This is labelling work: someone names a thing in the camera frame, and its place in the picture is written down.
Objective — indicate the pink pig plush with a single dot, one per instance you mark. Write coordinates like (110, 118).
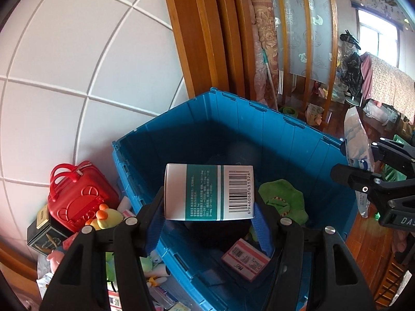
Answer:
(55, 257)

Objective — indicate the white foam block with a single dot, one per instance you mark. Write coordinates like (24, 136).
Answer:
(124, 204)

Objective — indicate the black gold box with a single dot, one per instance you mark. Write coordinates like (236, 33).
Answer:
(42, 239)

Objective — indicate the white green plush toy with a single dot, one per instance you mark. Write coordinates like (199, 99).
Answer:
(154, 265)

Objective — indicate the green white medicine box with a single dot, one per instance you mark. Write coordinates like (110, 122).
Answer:
(201, 191)

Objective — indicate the blue plastic crate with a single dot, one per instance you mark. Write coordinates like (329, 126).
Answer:
(181, 136)

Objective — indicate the white blue plastic packet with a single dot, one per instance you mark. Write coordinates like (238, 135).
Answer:
(355, 142)

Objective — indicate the pink barcode box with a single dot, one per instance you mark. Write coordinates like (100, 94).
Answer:
(244, 259)

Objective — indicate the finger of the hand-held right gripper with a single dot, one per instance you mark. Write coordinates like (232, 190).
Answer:
(356, 178)
(389, 149)

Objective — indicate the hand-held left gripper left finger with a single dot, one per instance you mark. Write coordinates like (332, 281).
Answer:
(155, 220)

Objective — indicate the window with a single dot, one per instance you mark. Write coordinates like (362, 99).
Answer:
(377, 39)

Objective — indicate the rolled patterned carpet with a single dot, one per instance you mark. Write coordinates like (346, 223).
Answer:
(266, 39)

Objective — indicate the green plush cloth striped trim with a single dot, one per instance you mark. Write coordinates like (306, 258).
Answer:
(285, 197)

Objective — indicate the black hanging garment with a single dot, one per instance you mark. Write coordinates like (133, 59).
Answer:
(351, 68)

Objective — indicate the wooden door frame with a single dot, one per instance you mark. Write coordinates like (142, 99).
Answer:
(201, 32)

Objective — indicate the frosted glass sliding door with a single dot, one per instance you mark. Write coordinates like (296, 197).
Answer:
(308, 29)

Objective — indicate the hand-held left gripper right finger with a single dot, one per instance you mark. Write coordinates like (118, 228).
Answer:
(262, 233)

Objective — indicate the yellow duck plush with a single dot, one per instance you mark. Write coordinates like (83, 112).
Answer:
(108, 217)

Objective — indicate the pink floral cloth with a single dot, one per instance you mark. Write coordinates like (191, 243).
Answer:
(392, 81)

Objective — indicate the white plastic bag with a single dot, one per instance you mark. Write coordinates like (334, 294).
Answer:
(376, 111)

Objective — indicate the green basin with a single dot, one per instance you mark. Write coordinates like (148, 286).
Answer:
(290, 111)

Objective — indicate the red toy suitcase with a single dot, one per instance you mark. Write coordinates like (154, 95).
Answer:
(77, 197)

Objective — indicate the green frog plush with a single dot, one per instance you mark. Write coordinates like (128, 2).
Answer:
(110, 265)

